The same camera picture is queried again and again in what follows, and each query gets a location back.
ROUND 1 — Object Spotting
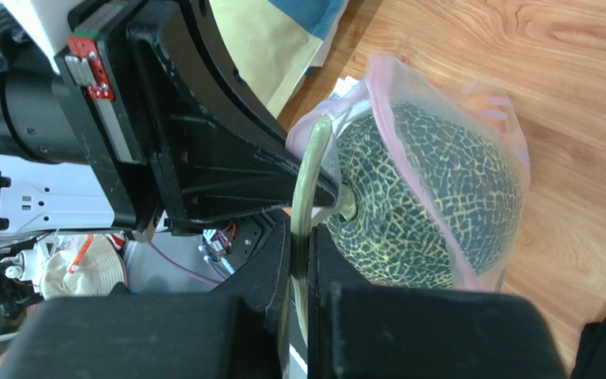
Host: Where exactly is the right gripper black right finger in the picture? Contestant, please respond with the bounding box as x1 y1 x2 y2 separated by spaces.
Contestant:
309 227 566 378

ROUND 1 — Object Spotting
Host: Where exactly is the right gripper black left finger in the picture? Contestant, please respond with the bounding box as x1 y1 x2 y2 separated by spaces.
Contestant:
0 220 290 378

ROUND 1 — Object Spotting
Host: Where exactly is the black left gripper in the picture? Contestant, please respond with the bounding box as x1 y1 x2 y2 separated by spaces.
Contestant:
0 1 161 231

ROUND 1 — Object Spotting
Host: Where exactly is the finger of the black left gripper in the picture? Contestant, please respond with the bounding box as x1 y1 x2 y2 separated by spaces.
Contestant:
126 0 342 236

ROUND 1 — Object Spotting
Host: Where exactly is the green fake leafy vegetable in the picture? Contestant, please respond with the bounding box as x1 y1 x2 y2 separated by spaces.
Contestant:
279 100 525 379

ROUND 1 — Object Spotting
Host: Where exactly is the clear zip top bag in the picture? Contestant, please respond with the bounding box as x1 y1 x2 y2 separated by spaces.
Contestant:
285 52 532 293

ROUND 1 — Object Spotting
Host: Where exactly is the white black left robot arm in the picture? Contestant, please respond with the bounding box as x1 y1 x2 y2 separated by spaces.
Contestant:
0 1 302 241

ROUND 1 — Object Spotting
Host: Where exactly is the plaid blue beige pillow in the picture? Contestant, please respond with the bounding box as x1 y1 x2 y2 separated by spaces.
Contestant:
210 0 348 117

